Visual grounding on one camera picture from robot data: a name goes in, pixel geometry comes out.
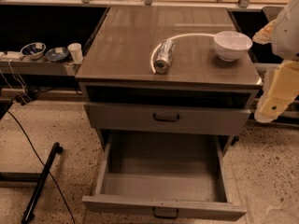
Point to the grey drawer cabinet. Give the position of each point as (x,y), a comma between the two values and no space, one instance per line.
(154,70)

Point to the grey side shelf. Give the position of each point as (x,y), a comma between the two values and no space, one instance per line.
(39,67)

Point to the white power strip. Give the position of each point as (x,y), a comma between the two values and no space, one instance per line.
(10,55)

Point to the white rimmed blue bowl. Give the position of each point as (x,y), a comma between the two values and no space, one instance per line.
(33,51)

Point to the white paper cup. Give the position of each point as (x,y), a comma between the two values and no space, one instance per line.
(76,52)

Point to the white ceramic bowl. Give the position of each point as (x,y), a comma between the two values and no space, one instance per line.
(231,45)

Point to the closed upper drawer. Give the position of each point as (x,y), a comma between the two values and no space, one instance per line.
(166,119)

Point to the open lower drawer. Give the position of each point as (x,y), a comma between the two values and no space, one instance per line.
(165,175)

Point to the black metal stand leg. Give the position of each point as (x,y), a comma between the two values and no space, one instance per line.
(28,214)

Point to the dark blue bowl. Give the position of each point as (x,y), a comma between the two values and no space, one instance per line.
(57,54)

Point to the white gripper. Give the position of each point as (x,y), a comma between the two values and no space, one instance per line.
(287,34)

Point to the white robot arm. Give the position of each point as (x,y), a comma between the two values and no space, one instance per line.
(284,39)

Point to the silver redbull can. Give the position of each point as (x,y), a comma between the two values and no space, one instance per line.
(164,57)

